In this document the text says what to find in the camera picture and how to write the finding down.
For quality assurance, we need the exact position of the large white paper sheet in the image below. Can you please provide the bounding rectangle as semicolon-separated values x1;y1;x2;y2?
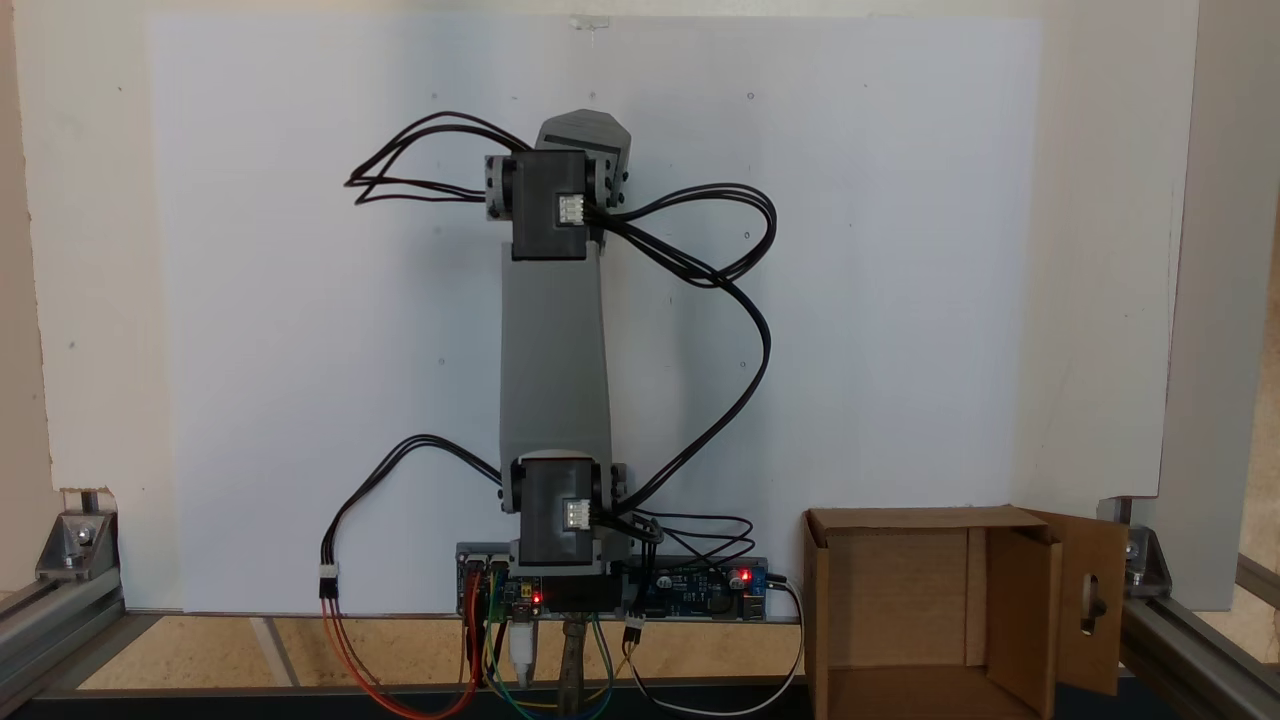
148;14;1043;615

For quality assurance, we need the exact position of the blue circuit board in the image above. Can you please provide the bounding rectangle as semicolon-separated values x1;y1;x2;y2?
628;556;772;624

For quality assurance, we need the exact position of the open cardboard box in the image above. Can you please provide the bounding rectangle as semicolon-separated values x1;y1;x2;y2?
803;504;1132;720

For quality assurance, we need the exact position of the black motor cable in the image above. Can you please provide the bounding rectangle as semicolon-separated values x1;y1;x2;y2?
344;109;532;207
588;182;778;523

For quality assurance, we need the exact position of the small circuit board with wires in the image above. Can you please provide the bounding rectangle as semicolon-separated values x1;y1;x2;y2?
456;542;546;624

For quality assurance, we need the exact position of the black and white cable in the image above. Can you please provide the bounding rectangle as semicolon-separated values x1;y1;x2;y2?
624;574;807;717

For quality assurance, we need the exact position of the white usb cable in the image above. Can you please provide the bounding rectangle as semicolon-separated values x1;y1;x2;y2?
509;605;538;693

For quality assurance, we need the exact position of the black cable with white connector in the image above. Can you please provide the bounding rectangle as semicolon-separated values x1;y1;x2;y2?
319;434;504;602

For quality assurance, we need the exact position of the green jumper wire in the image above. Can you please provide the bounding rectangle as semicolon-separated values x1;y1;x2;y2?
483;600;617;720

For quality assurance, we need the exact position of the orange and red wire pair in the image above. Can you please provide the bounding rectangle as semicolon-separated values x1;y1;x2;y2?
321;597;483;720

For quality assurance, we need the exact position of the aluminium corner bracket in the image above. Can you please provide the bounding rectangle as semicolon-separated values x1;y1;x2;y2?
1124;525;1174;599
36;509;120;583

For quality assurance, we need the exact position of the aluminium frame rail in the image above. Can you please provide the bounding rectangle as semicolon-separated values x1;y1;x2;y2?
1118;553;1280;720
0;575;128;707

